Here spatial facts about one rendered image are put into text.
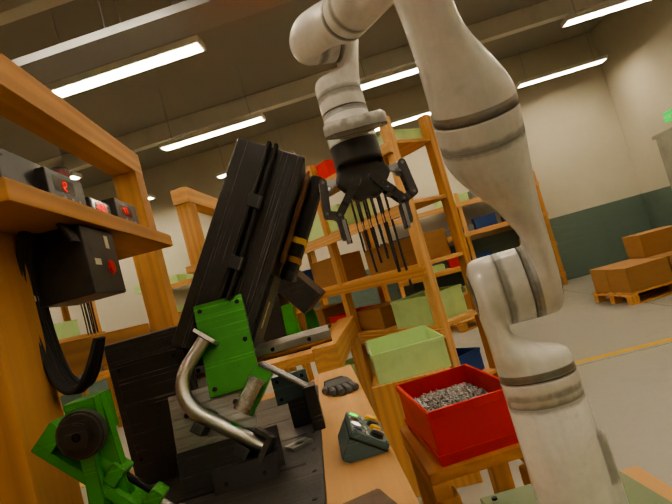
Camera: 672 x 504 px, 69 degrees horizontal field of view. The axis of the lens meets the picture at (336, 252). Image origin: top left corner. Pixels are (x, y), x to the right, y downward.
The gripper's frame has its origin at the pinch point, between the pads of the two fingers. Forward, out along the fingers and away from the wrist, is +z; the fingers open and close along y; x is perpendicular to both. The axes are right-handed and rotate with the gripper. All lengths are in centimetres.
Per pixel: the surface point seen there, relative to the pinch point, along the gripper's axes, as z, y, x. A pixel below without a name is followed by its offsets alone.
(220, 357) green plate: 15, 35, -37
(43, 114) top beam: -55, 66, -52
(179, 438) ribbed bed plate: 29, 48, -35
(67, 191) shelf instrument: -28, 56, -31
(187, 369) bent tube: 15, 42, -34
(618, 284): 105, -352, -509
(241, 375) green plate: 20, 32, -36
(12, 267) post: -13, 65, -22
